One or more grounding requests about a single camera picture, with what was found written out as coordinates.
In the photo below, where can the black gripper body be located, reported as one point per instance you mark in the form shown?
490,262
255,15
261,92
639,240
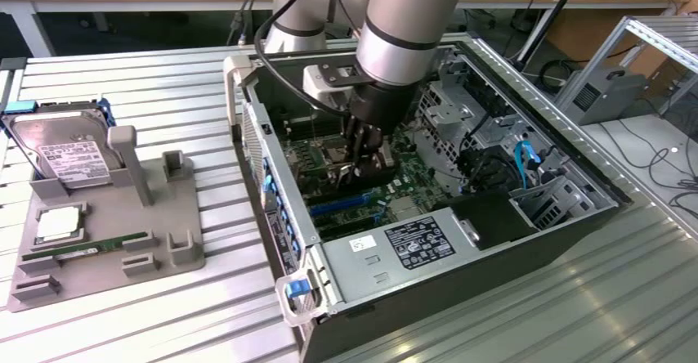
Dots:
382,105

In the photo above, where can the green graphics card black fan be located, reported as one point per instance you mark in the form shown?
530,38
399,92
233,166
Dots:
374,177

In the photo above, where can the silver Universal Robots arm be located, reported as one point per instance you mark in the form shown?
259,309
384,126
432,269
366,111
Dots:
403,32

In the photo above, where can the CPU socket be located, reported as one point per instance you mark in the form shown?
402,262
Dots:
329,150

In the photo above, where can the thin locking lever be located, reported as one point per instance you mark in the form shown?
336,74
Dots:
313,128

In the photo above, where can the perforated silver drive cage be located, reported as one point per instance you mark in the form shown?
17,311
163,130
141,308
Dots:
447,113

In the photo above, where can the green motherboard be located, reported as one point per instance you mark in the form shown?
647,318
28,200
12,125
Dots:
414,183

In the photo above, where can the blue expansion slot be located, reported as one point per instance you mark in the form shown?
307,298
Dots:
340,205

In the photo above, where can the silver chipset heatsink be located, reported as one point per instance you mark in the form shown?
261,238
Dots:
408,207

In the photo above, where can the black expansion slot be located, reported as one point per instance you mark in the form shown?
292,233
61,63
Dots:
345,226

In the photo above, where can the silver power supply unit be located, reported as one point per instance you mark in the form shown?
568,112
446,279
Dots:
382,273

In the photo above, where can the blue case latch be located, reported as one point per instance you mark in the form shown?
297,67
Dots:
296,289

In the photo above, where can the silver disk bay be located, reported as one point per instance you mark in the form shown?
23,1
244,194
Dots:
550,207

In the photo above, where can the black stand pole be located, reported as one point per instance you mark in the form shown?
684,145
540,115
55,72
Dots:
550,15

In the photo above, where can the black open PC case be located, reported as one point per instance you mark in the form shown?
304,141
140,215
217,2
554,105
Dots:
436,297

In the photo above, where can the grey computer tower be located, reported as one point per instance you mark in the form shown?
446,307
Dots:
604,93

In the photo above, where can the grey plastic parts rack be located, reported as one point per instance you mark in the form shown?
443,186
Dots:
103,232

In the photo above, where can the green RAM stick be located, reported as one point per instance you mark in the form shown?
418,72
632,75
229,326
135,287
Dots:
103,245

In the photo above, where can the silver hard disk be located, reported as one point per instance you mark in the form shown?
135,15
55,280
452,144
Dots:
65,150

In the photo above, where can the silver CPU chip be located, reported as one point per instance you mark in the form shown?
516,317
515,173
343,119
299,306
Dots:
57,224

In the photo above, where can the blue hard disk carrier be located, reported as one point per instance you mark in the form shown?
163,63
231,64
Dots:
19,106

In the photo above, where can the black table corner cap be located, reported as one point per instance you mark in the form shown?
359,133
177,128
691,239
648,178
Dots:
13,64

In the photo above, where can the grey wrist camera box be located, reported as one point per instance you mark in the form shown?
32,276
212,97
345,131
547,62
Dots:
327,91

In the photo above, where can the aluminium profile frame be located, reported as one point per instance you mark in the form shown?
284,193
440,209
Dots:
670,36

